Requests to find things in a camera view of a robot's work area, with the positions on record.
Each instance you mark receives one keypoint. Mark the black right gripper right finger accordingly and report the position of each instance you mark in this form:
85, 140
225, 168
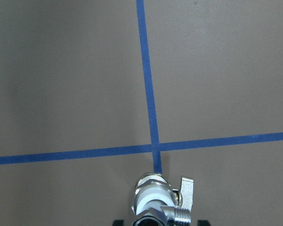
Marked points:
203, 222

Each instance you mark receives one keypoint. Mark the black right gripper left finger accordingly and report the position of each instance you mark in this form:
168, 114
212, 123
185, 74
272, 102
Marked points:
118, 222

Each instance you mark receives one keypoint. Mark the chrome metal pipe fitting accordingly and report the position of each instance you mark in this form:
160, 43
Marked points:
163, 216

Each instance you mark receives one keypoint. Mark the white PPR valve with handle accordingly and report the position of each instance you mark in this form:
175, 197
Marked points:
152, 190

